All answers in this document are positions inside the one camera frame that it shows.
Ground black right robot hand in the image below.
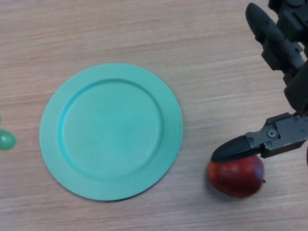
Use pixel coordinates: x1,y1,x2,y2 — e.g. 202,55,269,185
211,0,308,164

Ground red apple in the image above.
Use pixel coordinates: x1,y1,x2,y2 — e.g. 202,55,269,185
208,155,267,199

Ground green grapes bunch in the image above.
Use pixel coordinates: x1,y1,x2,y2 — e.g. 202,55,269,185
0,115,17,152

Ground round green plate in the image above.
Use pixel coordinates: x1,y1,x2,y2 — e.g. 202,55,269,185
39,63,183,202

